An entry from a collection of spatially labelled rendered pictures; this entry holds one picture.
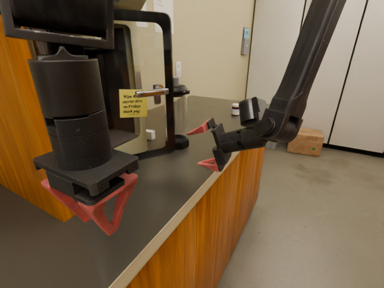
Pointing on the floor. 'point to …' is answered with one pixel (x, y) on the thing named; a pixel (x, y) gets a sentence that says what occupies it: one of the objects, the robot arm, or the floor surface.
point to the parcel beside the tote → (307, 142)
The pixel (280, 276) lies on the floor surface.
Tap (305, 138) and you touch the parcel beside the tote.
